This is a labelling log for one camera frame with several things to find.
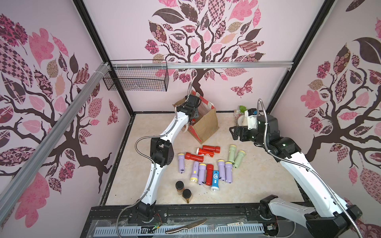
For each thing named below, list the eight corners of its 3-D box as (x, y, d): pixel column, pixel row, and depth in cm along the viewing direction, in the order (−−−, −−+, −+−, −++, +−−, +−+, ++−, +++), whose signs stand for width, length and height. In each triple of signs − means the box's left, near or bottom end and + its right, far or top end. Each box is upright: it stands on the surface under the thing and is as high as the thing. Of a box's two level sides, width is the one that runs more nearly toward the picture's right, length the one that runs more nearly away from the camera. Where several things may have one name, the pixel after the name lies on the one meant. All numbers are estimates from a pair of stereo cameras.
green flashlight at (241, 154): (232, 167, 92) (233, 164, 89) (238, 152, 99) (239, 149, 96) (238, 170, 91) (240, 167, 88) (244, 154, 98) (245, 152, 95)
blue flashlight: (210, 191, 82) (210, 189, 80) (211, 171, 90) (212, 169, 88) (218, 192, 82) (218, 190, 80) (219, 172, 89) (219, 170, 87)
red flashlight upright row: (204, 184, 84) (204, 183, 82) (206, 165, 92) (206, 163, 90) (212, 185, 84) (212, 184, 82) (213, 166, 92) (213, 164, 90)
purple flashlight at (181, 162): (178, 173, 90) (177, 171, 87) (178, 155, 98) (178, 153, 95) (184, 173, 90) (184, 170, 87) (184, 155, 98) (184, 152, 95)
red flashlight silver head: (196, 155, 97) (196, 152, 94) (196, 150, 99) (196, 147, 96) (213, 157, 96) (214, 154, 93) (214, 152, 98) (214, 149, 95)
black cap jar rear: (176, 195, 81) (174, 190, 74) (177, 186, 85) (175, 180, 77) (184, 195, 81) (183, 190, 74) (184, 186, 85) (183, 180, 77)
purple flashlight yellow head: (190, 181, 86) (190, 179, 84) (193, 163, 94) (193, 160, 91) (197, 182, 86) (197, 180, 83) (200, 164, 93) (200, 161, 91)
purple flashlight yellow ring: (198, 184, 85) (198, 183, 83) (198, 165, 92) (198, 163, 90) (206, 184, 85) (207, 183, 82) (205, 165, 92) (206, 163, 90)
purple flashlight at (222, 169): (219, 180, 86) (220, 178, 84) (217, 161, 94) (218, 159, 92) (226, 180, 86) (227, 178, 84) (223, 161, 94) (224, 159, 92)
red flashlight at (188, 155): (184, 158, 96) (184, 156, 93) (186, 154, 98) (185, 151, 95) (203, 163, 93) (203, 160, 91) (204, 158, 95) (204, 156, 93)
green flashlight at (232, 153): (227, 161, 94) (228, 159, 91) (229, 146, 101) (230, 143, 99) (234, 163, 93) (235, 160, 91) (235, 147, 101) (236, 145, 98)
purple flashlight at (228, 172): (225, 182, 85) (225, 181, 83) (224, 163, 93) (225, 161, 91) (232, 183, 85) (233, 181, 83) (231, 163, 93) (232, 162, 91)
